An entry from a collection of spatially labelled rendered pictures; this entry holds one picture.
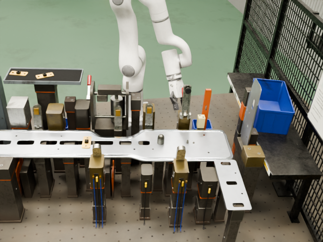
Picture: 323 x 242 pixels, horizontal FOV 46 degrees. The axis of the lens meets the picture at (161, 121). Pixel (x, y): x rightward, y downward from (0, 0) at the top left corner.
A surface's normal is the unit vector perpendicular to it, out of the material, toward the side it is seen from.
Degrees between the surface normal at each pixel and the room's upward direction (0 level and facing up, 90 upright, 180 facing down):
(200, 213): 90
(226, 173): 0
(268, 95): 90
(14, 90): 0
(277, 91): 90
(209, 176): 0
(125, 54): 67
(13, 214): 90
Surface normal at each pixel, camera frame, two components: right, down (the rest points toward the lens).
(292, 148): 0.06, -0.81
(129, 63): -0.10, 0.21
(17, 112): 0.07, 0.58
